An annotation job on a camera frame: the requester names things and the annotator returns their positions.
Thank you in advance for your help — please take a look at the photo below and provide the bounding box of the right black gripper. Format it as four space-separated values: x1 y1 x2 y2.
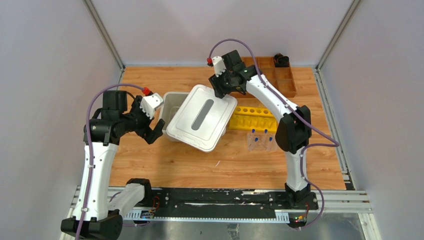
209 67 236 99

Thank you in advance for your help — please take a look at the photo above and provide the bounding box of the beige plastic bin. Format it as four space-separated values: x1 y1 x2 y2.
158 91 227 143

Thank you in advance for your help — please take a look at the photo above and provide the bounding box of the white plastic lid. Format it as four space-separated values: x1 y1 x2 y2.
165 84 238 154

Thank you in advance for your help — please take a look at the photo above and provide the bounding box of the blue capped tube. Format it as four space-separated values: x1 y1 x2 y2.
249 137 260 151
267 137 273 151
263 129 268 142
250 129 257 142

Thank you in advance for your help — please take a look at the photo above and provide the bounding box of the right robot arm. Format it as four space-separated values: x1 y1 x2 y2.
207 50 312 209

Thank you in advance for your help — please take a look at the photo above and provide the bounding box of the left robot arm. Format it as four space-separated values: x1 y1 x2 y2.
60 90 165 240

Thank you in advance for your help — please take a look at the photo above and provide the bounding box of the yellow test tube rack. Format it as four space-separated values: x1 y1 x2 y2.
228 106 278 133

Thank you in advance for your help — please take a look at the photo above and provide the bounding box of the wooden compartment tray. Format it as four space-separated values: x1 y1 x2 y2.
255 56 297 98

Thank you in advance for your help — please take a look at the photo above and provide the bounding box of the clear plastic tube rack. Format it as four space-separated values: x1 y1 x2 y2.
246 131 279 152

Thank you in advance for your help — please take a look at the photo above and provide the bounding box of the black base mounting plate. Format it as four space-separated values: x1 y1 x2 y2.
135 187 319 222

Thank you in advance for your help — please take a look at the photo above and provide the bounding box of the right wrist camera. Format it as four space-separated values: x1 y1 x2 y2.
212 56 227 77

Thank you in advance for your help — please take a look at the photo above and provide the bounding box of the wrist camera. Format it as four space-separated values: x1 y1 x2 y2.
139 93 164 120
212 56 227 77

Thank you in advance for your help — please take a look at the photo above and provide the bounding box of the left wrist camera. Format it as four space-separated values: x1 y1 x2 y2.
139 93 164 120

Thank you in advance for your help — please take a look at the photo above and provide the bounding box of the black strap coil corner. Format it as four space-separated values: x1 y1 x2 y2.
273 53 290 68

